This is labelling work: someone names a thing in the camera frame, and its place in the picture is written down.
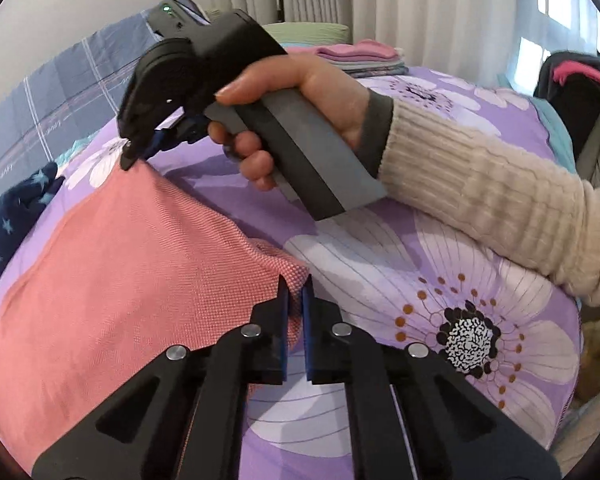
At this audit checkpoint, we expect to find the white pleated curtain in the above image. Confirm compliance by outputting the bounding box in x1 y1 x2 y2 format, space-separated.
206 0 543 97

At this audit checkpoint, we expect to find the pink long-sleeve shirt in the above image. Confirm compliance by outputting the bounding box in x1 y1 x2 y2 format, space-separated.
0 159 312 463

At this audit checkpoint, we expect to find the navy star-print garment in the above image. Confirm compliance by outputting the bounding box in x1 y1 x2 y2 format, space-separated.
0 161 67 307

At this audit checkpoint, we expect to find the person's right hand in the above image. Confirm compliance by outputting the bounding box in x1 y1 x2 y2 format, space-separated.
207 54 372 193

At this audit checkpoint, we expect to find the purple floral bedsheet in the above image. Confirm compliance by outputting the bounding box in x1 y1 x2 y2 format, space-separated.
0 62 582 480

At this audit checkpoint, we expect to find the green pillow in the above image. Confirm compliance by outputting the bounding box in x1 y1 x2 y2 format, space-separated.
259 22 352 49

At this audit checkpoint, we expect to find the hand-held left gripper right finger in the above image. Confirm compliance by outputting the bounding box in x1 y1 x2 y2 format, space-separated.
301 275 563 480

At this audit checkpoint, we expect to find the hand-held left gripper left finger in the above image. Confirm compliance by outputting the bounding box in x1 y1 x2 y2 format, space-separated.
32 275 291 480

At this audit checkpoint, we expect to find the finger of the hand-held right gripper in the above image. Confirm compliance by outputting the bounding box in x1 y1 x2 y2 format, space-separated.
119 134 152 171
148 112 209 155

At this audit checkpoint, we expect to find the dark jacket pink lining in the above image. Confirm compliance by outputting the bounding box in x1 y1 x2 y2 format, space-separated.
532 50 600 133

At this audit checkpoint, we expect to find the stack of folded clothes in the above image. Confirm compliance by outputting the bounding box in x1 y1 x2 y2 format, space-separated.
285 38 409 79

